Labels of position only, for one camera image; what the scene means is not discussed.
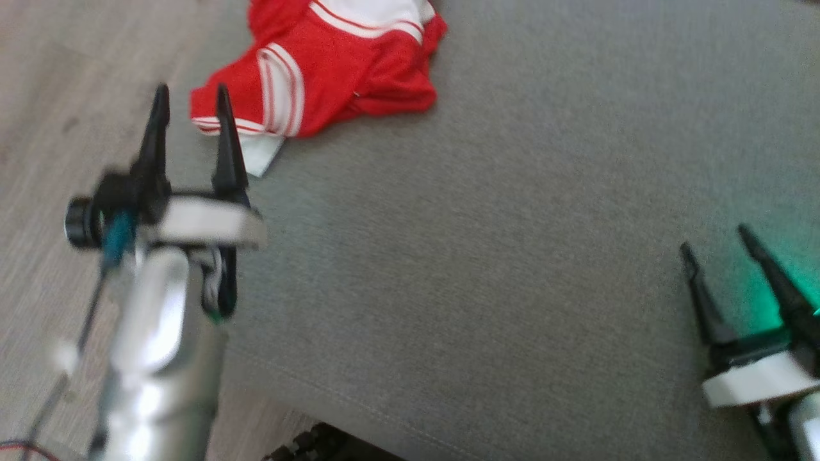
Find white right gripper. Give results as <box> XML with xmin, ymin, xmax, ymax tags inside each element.
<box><xmin>680</xmin><ymin>223</ymin><xmax>820</xmax><ymax>461</ymax></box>

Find teal plug left camera cable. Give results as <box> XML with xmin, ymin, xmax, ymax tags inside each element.
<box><xmin>22</xmin><ymin>210</ymin><xmax>136</xmax><ymax>452</ymax></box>

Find red white sports garment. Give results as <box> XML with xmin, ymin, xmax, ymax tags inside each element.
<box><xmin>190</xmin><ymin>0</ymin><xmax>448</xmax><ymax>179</ymax></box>

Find thin red cable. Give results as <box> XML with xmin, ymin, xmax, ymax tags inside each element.
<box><xmin>0</xmin><ymin>439</ymin><xmax>62</xmax><ymax>461</ymax></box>

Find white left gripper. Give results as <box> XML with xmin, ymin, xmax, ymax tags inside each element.
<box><xmin>130</xmin><ymin>83</ymin><xmax>268</xmax><ymax>322</ymax></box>

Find grey fabric sofa seat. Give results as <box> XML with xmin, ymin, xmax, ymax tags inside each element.
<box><xmin>163</xmin><ymin>0</ymin><xmax>820</xmax><ymax>461</ymax></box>

